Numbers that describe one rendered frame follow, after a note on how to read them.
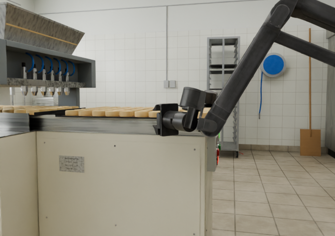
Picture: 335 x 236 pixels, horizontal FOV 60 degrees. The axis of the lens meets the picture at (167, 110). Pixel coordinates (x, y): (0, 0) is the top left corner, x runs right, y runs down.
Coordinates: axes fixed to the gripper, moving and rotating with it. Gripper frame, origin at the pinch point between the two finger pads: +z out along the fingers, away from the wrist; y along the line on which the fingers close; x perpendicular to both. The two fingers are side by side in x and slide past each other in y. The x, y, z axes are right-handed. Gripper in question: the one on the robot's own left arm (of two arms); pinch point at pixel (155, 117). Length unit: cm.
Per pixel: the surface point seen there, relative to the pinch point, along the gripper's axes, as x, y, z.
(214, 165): 21.4, 18.4, -5.6
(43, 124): -29, 4, 41
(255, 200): 159, 91, 92
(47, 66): -22, -22, 62
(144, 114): 0.4, -0.8, 8.3
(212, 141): 21.1, 9.7, -5.2
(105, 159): -10.4, 16.8, 20.3
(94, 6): 139, -175, 460
